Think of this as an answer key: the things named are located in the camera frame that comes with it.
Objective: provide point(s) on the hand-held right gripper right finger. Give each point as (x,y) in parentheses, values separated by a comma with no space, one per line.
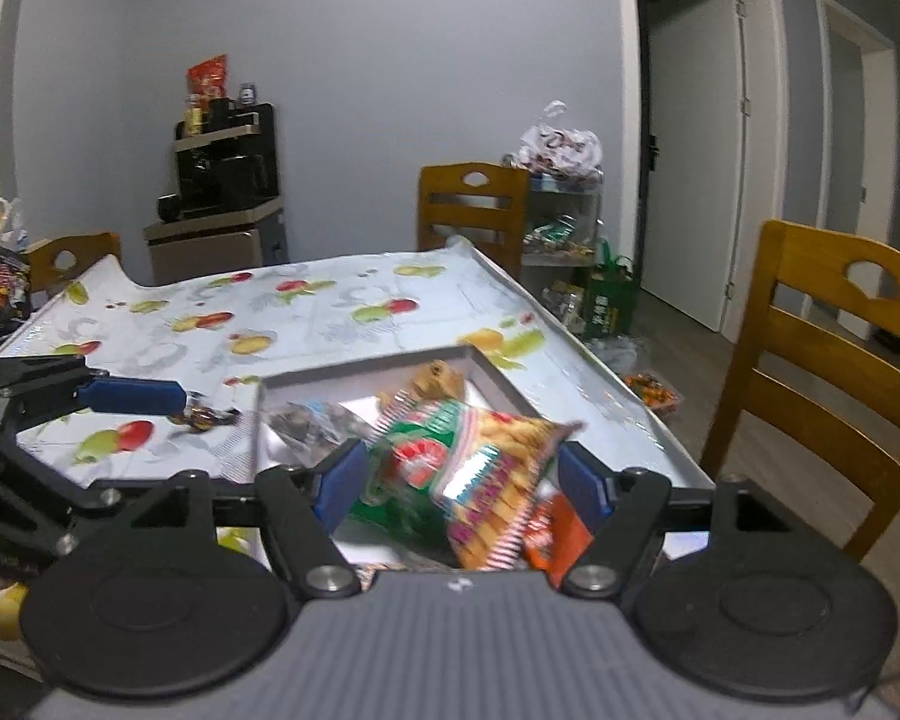
(585,484)

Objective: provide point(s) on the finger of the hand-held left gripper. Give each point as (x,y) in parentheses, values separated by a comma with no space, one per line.
(135,394)
(52,484)

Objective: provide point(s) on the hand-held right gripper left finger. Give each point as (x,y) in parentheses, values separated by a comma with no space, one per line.
(341,487)

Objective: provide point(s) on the orange foil snack packet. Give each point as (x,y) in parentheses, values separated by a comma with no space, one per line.
(559,532)

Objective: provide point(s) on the clear bag of seeds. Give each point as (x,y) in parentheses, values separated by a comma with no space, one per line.
(307,424)

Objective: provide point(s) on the brown foil candy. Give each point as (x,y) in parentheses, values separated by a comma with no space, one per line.
(206,416)

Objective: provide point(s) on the green snack bag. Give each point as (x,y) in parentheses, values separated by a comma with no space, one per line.
(465,480)

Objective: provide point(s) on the grey cardboard box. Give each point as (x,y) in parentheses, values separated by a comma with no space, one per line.
(495,375)

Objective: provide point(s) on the peanut bag with orange top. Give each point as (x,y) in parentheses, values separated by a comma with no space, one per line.
(439,379)

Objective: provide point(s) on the tray of orange snacks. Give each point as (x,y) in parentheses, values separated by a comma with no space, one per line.
(652,390)

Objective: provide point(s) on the wooden chair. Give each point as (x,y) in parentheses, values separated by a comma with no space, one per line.
(817,390)
(472,202)
(71,259)

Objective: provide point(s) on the clear bag of packets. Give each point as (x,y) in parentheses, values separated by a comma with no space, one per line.
(564,301)

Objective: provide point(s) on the green tote bag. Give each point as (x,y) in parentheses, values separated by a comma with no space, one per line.
(611,300)

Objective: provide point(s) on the fruit print tablecloth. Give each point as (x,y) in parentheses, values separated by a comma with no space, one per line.
(330,292)

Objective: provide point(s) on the storage shelf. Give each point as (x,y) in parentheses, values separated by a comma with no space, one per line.
(562,225)

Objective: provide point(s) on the yellow bottle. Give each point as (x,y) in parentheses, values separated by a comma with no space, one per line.
(193,111)

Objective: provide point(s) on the red snack bag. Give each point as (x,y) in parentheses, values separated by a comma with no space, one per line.
(208,75)

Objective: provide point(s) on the white door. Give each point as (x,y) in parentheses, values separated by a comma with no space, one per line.
(694,165)
(847,165)

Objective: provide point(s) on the white plastic bag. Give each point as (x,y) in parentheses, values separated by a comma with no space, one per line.
(559,146)

